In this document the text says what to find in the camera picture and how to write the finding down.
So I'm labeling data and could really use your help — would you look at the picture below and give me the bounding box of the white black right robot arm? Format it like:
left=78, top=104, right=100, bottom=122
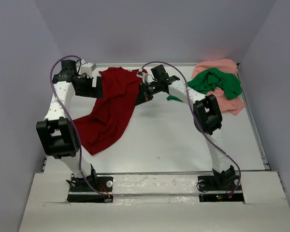
left=135, top=62, right=241, bottom=191

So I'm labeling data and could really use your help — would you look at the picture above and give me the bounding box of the aluminium table rail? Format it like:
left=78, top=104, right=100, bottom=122
left=40, top=156, right=47, bottom=173
left=229, top=63, right=271, bottom=172

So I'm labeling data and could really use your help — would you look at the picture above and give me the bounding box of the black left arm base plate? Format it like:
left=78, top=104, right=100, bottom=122
left=66, top=175, right=114, bottom=203

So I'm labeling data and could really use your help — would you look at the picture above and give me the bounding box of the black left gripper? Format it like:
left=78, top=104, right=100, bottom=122
left=75, top=74, right=103, bottom=99

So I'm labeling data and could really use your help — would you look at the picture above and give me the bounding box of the aluminium left table rail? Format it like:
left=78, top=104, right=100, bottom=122
left=40, top=156, right=47, bottom=173

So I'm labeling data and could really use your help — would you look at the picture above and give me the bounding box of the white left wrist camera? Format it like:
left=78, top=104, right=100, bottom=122
left=77, top=59, right=97, bottom=78

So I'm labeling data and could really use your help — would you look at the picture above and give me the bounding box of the green t-shirt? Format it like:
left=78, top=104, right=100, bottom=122
left=166, top=68, right=242, bottom=102

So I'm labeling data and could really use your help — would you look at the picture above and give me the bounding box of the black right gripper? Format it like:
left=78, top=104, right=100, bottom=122
left=134, top=80, right=161, bottom=106

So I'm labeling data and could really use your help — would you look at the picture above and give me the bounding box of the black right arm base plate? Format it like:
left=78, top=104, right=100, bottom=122
left=196, top=175, right=245, bottom=203

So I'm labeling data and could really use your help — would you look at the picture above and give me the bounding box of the white front cover board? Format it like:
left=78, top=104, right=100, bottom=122
left=20, top=172, right=290, bottom=232

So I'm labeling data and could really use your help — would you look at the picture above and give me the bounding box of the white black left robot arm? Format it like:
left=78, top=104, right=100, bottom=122
left=36, top=56, right=103, bottom=191

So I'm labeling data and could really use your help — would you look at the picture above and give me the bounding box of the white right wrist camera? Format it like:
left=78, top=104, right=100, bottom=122
left=136, top=68, right=151, bottom=84

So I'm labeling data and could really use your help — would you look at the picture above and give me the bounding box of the red t-shirt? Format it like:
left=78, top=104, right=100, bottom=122
left=73, top=67, right=142, bottom=156

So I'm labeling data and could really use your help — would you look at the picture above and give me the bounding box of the aluminium right table rail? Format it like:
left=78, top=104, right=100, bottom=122
left=229, top=63, right=271, bottom=172

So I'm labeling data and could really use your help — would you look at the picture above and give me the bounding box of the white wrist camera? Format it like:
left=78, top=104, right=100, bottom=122
left=77, top=59, right=97, bottom=78
left=136, top=68, right=151, bottom=84

